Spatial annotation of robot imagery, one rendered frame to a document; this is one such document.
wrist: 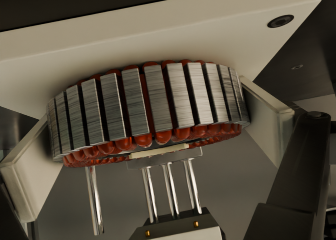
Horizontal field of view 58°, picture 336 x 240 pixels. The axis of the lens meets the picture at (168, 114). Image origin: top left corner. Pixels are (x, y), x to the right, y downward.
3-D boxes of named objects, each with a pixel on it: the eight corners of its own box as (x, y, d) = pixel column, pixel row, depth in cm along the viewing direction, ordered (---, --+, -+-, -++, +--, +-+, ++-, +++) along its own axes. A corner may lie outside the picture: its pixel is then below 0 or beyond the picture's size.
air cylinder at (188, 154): (118, 116, 30) (127, 171, 29) (191, 102, 30) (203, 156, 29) (126, 123, 35) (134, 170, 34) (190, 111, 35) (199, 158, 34)
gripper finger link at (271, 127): (277, 112, 13) (295, 109, 13) (232, 77, 19) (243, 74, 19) (281, 174, 14) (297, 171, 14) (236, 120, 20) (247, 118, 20)
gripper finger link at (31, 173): (36, 222, 13) (19, 225, 13) (70, 151, 20) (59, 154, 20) (13, 162, 12) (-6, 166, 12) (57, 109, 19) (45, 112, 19)
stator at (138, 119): (-2, 84, 13) (6, 171, 12) (258, 32, 13) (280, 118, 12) (83, 122, 24) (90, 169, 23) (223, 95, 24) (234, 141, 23)
